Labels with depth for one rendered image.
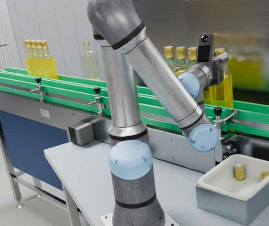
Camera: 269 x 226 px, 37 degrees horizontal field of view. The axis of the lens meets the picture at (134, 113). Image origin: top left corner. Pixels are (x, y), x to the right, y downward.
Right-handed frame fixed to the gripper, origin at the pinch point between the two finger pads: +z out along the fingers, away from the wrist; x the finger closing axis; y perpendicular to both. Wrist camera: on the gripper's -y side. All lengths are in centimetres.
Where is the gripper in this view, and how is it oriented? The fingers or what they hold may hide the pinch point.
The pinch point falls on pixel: (219, 53)
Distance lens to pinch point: 142.1
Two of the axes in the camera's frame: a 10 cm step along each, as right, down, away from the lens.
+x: 8.7, 0.5, -4.9
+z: 4.7, -3.6, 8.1
